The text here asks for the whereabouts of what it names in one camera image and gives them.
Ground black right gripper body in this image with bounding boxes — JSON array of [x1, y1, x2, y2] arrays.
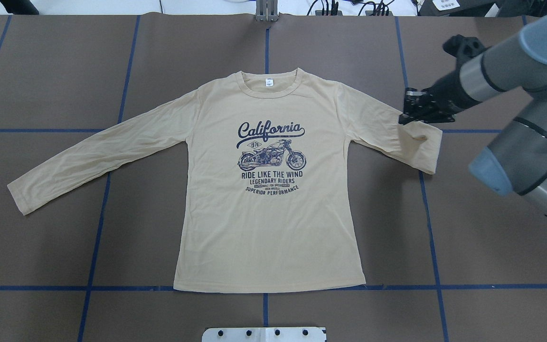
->
[[398, 87, 455, 125]]

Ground beige long-sleeve printed shirt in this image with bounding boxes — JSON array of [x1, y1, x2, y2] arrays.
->
[[7, 68, 443, 294]]

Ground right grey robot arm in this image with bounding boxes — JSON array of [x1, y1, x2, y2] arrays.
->
[[398, 15, 547, 217]]

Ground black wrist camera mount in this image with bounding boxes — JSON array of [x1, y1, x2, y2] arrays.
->
[[442, 35, 488, 69]]

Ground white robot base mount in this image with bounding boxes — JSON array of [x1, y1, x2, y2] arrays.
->
[[201, 326, 328, 342]]

